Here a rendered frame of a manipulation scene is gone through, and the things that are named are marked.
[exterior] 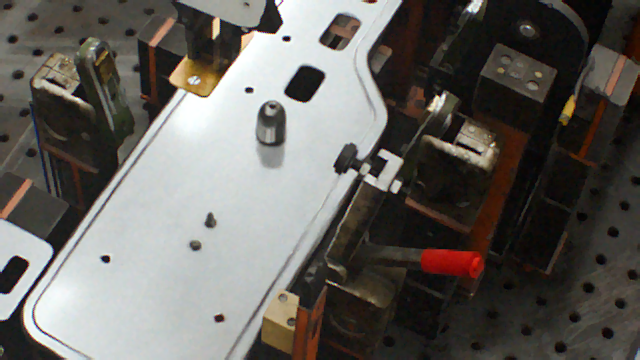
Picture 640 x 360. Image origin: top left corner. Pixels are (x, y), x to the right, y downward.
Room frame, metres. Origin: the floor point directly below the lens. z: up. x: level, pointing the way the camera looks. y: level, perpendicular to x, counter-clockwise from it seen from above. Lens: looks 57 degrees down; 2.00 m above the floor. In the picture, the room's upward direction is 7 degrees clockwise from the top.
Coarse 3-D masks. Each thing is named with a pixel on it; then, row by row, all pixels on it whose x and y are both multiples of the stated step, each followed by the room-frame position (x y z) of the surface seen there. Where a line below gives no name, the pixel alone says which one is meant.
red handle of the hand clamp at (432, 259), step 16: (368, 256) 0.54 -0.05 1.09; (384, 256) 0.53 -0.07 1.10; (400, 256) 0.53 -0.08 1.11; (416, 256) 0.53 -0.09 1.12; (432, 256) 0.52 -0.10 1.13; (448, 256) 0.52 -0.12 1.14; (464, 256) 0.51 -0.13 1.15; (480, 256) 0.52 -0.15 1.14; (432, 272) 0.51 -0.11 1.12; (448, 272) 0.51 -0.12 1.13; (464, 272) 0.50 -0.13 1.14
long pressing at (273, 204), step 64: (320, 0) 0.92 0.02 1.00; (384, 0) 0.93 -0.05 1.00; (256, 64) 0.81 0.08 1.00; (320, 64) 0.82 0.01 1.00; (192, 128) 0.72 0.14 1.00; (320, 128) 0.74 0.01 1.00; (384, 128) 0.74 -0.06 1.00; (128, 192) 0.63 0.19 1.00; (192, 192) 0.64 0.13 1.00; (256, 192) 0.65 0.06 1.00; (320, 192) 0.66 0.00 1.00; (64, 256) 0.55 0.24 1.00; (128, 256) 0.55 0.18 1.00; (192, 256) 0.56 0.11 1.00; (256, 256) 0.57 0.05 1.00; (64, 320) 0.47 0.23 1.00; (128, 320) 0.48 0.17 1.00; (192, 320) 0.49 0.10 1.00; (256, 320) 0.50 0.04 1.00
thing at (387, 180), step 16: (352, 144) 0.56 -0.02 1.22; (336, 160) 0.55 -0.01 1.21; (352, 160) 0.55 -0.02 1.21; (368, 160) 0.56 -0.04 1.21; (384, 160) 0.56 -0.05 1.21; (400, 160) 0.56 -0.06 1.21; (368, 176) 0.54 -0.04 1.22; (384, 176) 0.54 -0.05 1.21; (368, 192) 0.53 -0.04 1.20; (384, 192) 0.53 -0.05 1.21; (400, 192) 0.54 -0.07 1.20; (352, 208) 0.53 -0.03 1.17; (368, 208) 0.53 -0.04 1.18; (352, 224) 0.53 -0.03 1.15; (368, 224) 0.53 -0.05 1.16; (336, 240) 0.54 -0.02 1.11; (352, 240) 0.53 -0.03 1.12; (336, 256) 0.54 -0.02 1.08; (352, 256) 0.54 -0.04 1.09
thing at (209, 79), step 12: (216, 24) 0.65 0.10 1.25; (252, 36) 0.64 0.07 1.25; (204, 48) 0.61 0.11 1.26; (204, 60) 0.61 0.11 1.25; (180, 72) 0.59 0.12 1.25; (192, 72) 0.59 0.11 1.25; (204, 72) 0.59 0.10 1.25; (216, 72) 0.59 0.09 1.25; (180, 84) 0.58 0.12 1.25; (192, 84) 0.58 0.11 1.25; (204, 84) 0.58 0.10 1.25; (216, 84) 0.58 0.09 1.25; (204, 96) 0.57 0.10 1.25
